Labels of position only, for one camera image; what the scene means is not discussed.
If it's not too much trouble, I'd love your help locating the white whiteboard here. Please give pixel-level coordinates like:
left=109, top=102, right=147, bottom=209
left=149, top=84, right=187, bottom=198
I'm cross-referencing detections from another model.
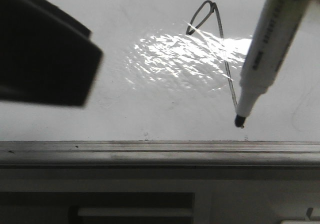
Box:
left=0, top=0, right=320, bottom=142

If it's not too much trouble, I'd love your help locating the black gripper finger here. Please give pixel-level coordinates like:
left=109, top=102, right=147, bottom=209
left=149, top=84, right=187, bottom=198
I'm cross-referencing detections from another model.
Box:
left=0, top=0, right=103, bottom=106

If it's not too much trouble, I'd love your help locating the grey aluminium whiteboard frame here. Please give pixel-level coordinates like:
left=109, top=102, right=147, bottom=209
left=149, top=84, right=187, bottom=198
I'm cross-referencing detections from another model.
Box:
left=0, top=141, right=320, bottom=167

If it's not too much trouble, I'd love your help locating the white whiteboard marker pen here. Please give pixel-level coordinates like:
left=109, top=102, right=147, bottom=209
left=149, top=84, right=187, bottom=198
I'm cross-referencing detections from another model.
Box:
left=234, top=0, right=310, bottom=127

